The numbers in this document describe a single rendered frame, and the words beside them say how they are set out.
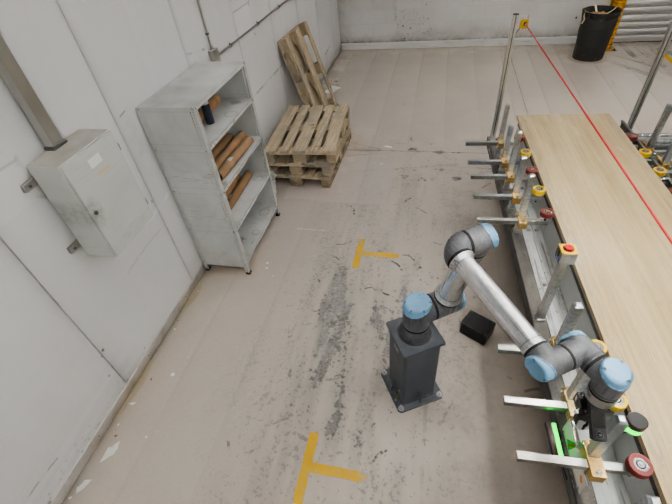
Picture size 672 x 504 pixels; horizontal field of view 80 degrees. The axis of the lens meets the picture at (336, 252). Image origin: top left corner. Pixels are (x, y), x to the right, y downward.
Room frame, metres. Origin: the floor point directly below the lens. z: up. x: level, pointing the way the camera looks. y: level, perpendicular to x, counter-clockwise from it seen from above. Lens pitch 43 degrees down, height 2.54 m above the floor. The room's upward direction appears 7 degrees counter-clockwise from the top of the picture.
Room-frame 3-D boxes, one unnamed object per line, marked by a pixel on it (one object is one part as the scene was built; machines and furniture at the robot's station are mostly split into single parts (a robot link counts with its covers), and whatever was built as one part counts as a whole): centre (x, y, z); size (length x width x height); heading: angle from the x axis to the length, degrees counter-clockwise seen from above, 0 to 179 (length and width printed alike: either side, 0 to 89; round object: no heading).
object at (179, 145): (3.09, 0.88, 0.78); 0.90 x 0.45 x 1.55; 163
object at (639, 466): (0.46, -1.00, 0.85); 0.08 x 0.08 x 0.11
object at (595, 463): (0.51, -0.87, 0.85); 0.13 x 0.06 x 0.05; 166
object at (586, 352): (0.69, -0.77, 1.32); 0.12 x 0.12 x 0.09; 17
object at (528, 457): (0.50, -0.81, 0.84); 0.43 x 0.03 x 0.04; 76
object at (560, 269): (1.27, -1.06, 0.93); 0.05 x 0.05 x 0.45; 76
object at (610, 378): (0.59, -0.81, 1.32); 0.10 x 0.09 x 0.12; 17
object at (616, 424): (0.53, -0.88, 0.91); 0.03 x 0.03 x 0.48; 76
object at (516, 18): (3.25, -1.58, 1.20); 0.15 x 0.12 x 1.00; 166
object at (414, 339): (1.35, -0.40, 0.65); 0.19 x 0.19 x 0.10
